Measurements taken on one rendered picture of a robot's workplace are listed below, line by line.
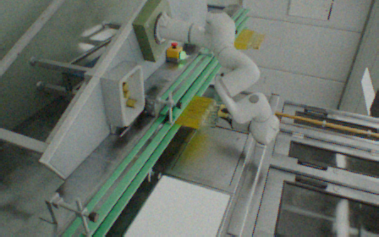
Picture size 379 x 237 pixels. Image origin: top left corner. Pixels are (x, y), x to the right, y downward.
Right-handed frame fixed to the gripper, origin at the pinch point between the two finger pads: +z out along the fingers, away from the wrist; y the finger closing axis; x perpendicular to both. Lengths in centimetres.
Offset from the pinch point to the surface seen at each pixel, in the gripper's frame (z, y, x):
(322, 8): 87, -82, -569
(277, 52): 159, -196, -549
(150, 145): 10.5, 4.7, 45.1
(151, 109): 22.5, 10.1, 30.7
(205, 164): -5.5, -12.4, 25.8
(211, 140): 1.8, -12.7, 8.3
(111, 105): 25, 22, 51
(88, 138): 25, 14, 64
